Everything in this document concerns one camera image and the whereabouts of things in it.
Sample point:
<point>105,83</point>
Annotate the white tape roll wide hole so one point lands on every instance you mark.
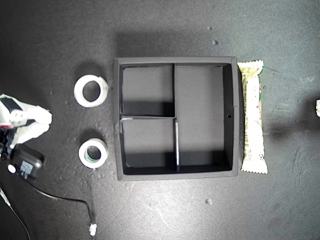
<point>78,93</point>

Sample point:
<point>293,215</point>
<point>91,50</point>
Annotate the white tape roll teal core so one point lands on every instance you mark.
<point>83,155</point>

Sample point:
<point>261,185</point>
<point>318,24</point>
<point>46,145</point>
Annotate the snack bar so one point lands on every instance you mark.
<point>252,120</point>

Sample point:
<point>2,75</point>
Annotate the black tray with wells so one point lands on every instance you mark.
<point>200,100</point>

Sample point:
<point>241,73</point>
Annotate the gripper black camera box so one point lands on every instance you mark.
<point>30,162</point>

